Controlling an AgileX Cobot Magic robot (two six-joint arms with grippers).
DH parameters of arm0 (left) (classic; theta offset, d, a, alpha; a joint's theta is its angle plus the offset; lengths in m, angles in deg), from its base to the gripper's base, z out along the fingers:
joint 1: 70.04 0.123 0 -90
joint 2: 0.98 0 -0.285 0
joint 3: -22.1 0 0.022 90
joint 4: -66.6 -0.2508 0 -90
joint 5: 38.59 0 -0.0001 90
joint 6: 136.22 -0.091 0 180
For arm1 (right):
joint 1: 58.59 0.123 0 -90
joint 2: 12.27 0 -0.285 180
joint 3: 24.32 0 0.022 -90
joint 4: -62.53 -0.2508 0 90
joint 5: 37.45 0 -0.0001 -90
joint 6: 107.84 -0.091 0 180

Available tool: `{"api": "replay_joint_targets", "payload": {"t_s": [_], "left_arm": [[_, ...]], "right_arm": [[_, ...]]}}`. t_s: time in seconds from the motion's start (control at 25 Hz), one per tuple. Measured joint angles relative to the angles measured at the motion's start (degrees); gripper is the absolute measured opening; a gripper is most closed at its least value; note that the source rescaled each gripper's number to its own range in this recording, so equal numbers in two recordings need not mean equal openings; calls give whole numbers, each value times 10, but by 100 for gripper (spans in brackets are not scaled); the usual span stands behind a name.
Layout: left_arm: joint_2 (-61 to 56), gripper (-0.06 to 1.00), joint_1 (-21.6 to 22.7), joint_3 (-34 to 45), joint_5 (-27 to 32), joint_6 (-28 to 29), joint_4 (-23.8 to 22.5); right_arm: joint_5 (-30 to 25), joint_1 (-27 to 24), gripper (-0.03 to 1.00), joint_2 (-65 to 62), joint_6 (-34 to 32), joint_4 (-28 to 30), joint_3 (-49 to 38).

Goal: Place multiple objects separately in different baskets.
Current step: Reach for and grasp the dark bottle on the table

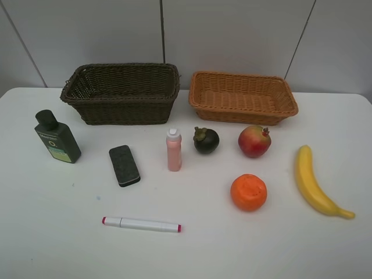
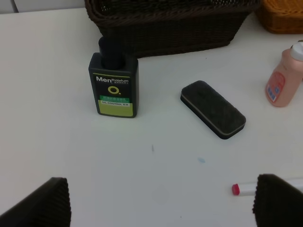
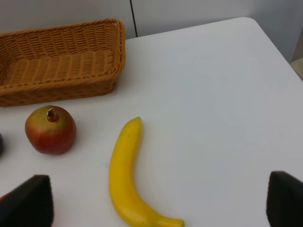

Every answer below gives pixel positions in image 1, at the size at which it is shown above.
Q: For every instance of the pink bottle white cap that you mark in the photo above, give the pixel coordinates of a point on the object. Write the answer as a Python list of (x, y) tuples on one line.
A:
[(173, 143)]

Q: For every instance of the white marker pink caps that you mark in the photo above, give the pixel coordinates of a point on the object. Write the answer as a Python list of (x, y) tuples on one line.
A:
[(147, 225)]

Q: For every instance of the dark brown wicker basket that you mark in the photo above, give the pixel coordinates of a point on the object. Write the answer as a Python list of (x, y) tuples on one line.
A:
[(123, 93)]

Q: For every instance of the dark purple mangosteen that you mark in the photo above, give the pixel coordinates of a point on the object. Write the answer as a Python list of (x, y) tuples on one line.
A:
[(205, 140)]

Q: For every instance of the red pomegranate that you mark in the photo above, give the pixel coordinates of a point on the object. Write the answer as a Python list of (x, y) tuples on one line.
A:
[(254, 141)]

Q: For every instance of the orange tangerine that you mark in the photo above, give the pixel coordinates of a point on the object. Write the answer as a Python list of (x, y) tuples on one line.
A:
[(248, 192)]

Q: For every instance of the orange wicker basket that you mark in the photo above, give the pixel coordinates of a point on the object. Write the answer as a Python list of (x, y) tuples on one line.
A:
[(241, 98)]

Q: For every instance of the dark green bottle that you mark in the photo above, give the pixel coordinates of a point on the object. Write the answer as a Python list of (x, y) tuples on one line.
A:
[(57, 137)]

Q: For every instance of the yellow banana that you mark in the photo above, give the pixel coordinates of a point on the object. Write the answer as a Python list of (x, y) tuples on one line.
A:
[(310, 189)]

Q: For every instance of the black whiteboard eraser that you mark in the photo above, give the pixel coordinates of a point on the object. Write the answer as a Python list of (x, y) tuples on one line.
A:
[(124, 166)]

